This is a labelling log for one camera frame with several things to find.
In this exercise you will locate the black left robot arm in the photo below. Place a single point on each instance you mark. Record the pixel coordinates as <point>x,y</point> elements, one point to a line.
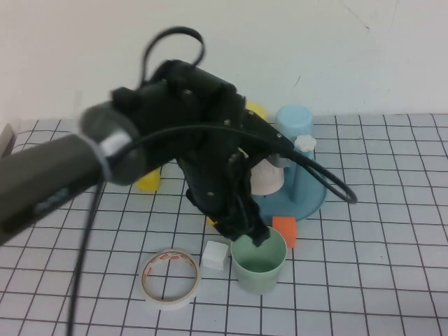
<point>35,182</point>

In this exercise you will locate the blue cup stand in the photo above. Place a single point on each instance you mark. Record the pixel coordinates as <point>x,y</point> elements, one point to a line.
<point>308,203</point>

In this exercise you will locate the green plastic cup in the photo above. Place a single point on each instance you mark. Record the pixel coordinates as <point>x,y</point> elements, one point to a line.
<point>259,280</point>

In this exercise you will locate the yellow plastic cup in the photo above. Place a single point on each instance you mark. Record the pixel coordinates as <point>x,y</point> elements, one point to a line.
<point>260,112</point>

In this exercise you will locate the light blue plastic cup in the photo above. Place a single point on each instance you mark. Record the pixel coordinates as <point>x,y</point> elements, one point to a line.
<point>294,120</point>

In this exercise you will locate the orange cube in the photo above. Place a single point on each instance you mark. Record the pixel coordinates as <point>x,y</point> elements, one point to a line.
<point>284,227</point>

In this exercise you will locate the white tape roll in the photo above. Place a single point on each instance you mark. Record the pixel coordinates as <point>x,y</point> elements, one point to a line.
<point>171,304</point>

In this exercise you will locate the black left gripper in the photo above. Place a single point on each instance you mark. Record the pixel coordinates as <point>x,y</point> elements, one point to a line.
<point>213,175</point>

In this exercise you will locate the yellow cube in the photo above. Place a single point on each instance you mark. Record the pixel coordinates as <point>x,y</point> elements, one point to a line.
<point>148,184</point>

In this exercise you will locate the white cube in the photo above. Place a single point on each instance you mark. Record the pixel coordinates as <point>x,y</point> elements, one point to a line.
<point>215,255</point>

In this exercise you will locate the grey checkered tablecloth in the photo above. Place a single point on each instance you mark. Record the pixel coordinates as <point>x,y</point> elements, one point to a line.
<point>350,287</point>

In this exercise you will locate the pale pink plastic cup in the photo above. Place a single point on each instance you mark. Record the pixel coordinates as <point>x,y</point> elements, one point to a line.
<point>269,182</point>

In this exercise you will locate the yellow rubber duck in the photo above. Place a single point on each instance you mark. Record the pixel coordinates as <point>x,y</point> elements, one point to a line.
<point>211,221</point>

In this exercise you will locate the grey table side rail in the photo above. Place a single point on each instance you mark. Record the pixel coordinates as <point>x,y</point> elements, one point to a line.
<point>5,138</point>

